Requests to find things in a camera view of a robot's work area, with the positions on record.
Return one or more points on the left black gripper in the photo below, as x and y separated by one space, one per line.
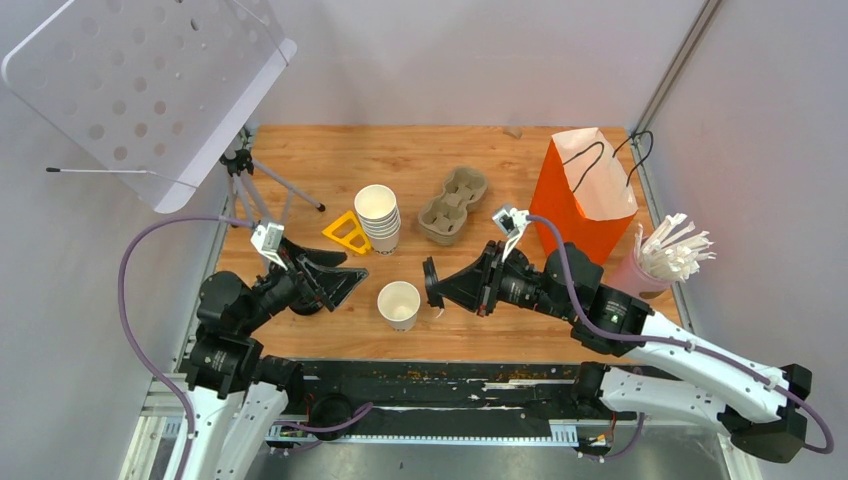
322 284

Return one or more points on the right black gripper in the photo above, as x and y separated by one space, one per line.
475 287

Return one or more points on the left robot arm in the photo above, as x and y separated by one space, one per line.
235 390

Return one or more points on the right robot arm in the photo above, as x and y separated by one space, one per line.
756 405

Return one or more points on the yellow plastic triangle holder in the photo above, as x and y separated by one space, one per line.
347 232

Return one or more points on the stacked pulp cup carriers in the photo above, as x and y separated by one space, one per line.
443 219

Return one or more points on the stack of white paper cups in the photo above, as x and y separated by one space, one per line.
377 210

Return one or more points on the white tripod stand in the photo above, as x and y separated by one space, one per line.
240 167

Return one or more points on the orange paper bag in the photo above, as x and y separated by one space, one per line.
583 189

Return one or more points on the pink cup of wrapped straws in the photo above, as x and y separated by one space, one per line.
671 254

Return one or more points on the clear perforated acrylic panel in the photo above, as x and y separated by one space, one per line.
153 90

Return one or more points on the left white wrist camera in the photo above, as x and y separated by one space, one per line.
266 239

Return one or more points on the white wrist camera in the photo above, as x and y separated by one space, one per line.
266 239
513 222

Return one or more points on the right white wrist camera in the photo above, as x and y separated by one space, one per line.
513 222

